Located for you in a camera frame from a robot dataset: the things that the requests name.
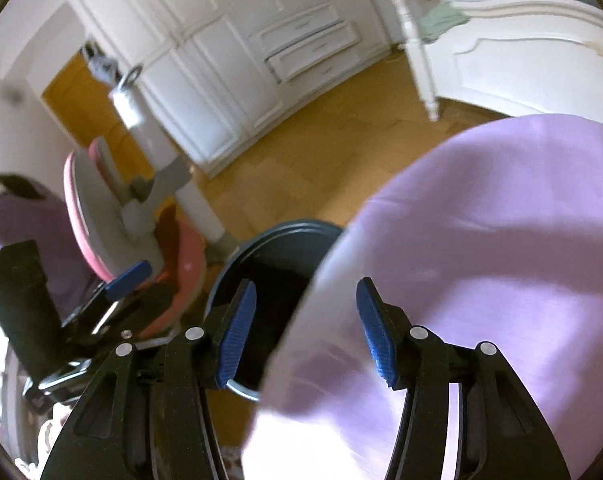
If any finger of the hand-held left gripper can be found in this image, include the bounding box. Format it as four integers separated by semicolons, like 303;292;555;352
95;291;176;343
64;261;152;333

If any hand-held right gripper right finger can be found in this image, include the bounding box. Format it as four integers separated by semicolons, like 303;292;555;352
356;277;572;480

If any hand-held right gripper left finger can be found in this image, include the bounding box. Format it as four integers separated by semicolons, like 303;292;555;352
40;280;258;480

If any dark blue trash bin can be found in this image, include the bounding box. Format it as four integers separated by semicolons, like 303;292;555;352
204;218;345;402

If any pink chair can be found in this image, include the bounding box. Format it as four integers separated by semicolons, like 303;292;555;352
64;137;208;342

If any purple cloth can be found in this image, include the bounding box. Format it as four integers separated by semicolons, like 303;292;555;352
0;172;98;302

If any white grey pole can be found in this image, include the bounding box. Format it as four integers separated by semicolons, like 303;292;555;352
108;62;238;257

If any yellow wooden door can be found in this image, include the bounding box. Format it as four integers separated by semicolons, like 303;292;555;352
41;54;153;177

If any grey hanging bag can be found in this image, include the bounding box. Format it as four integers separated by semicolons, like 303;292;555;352
82;44;120;84

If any white wardrobe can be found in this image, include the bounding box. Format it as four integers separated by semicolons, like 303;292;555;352
56;0;406;178

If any pale green cloth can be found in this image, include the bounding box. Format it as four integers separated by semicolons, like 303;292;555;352
419;4;471;44

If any white bed frame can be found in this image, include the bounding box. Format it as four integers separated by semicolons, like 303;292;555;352
387;0;603;133

